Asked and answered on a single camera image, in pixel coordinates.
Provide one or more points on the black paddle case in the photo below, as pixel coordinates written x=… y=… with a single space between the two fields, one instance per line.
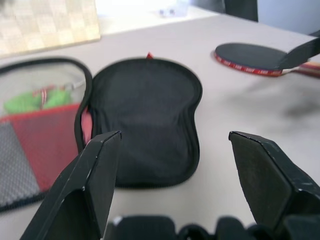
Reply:
x=147 y=120

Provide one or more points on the black rubber table tennis paddle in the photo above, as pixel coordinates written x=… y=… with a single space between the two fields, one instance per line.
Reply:
x=250 y=56

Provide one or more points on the light wooden board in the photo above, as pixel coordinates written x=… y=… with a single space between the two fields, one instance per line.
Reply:
x=47 y=22

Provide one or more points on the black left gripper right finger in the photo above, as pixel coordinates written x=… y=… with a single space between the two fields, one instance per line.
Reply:
x=270 y=182

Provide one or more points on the green packet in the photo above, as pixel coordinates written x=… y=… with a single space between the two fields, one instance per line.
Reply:
x=56 y=98

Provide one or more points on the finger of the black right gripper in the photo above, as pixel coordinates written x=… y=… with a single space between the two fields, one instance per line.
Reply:
x=300 y=55

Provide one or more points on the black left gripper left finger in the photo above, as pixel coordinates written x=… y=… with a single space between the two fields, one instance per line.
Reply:
x=75 y=200

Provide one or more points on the black chair back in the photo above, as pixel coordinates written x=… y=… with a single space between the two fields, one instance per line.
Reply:
x=241 y=8

